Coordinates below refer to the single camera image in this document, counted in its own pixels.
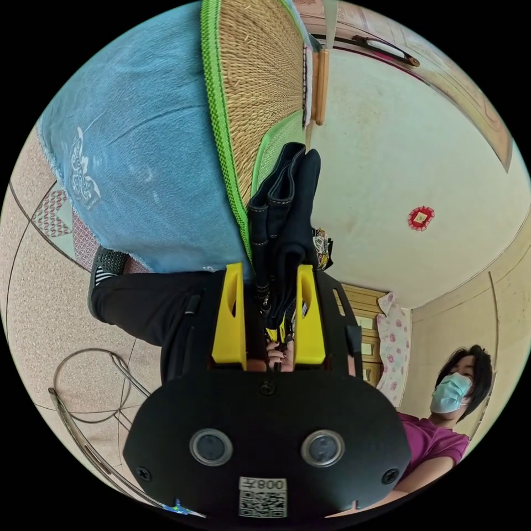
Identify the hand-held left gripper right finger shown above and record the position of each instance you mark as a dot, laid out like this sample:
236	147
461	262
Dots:
310	327

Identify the black garment with a print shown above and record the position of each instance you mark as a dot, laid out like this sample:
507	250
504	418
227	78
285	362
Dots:
322	249

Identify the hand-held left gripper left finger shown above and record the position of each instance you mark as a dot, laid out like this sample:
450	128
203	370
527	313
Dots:
227	323

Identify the red wall ornament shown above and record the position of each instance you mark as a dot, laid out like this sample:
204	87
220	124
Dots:
420	218

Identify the black pants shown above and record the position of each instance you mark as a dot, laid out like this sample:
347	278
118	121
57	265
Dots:
296	207

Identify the floral cloth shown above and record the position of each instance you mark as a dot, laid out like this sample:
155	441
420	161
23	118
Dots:
394	344

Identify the person's body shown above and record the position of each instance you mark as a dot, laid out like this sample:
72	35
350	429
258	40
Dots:
157	303

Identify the person's right hand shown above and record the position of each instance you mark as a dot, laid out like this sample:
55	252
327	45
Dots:
280	356

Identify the person's left forearm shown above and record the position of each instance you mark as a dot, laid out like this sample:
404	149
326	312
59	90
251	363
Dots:
400	491

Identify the wooden cupboard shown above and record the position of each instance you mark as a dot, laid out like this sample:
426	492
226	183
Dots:
365	307

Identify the bed with woven mat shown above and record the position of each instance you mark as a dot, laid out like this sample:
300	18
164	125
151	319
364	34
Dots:
257	83

